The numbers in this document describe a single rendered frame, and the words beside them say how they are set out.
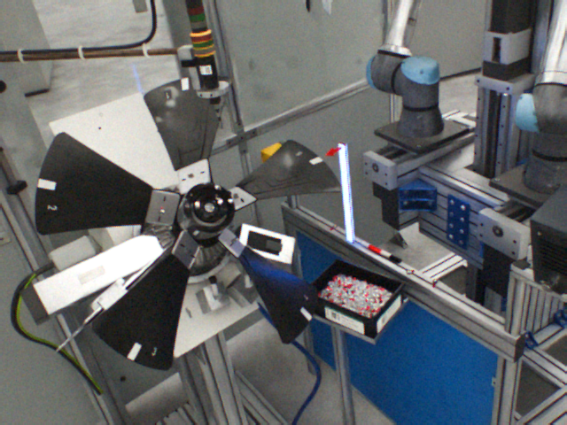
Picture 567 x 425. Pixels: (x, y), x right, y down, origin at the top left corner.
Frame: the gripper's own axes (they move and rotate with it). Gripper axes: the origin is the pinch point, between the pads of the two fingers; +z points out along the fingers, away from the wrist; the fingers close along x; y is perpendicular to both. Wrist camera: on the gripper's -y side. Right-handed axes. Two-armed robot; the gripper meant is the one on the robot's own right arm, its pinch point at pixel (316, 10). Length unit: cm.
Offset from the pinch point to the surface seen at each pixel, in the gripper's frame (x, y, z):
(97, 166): -17, -77, 12
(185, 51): -23, -54, -6
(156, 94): -1, -54, 7
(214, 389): -16, -67, 93
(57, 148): -13, -83, 7
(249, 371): 28, -36, 148
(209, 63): -27, -51, -4
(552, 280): -87, -19, 39
